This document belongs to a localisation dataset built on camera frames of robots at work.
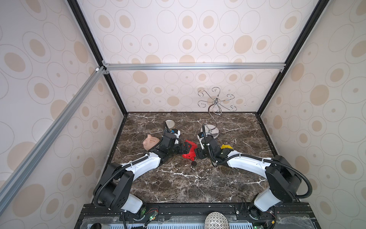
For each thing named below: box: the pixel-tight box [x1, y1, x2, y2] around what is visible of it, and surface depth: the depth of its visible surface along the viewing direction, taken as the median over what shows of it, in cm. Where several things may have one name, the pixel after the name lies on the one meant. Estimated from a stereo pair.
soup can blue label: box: [165, 119, 176, 130], surface depth 102 cm
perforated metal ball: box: [204, 211, 230, 229], surface depth 70 cm
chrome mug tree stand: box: [197, 86, 238, 139], surface depth 85 cm
